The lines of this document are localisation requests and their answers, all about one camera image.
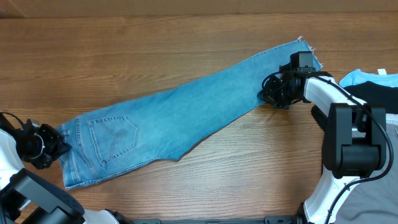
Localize light blue garment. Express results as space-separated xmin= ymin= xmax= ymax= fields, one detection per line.
xmin=340 ymin=68 xmax=397 ymax=88

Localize light blue denim jeans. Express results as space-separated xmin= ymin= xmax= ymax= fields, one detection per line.
xmin=58 ymin=39 xmax=310 ymax=189

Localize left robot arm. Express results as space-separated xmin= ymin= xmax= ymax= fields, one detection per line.
xmin=1 ymin=112 xmax=129 ymax=224

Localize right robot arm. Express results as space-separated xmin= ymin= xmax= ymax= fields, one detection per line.
xmin=257 ymin=51 xmax=394 ymax=223

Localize grey garment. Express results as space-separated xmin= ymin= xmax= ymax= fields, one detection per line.
xmin=335 ymin=124 xmax=397 ymax=224

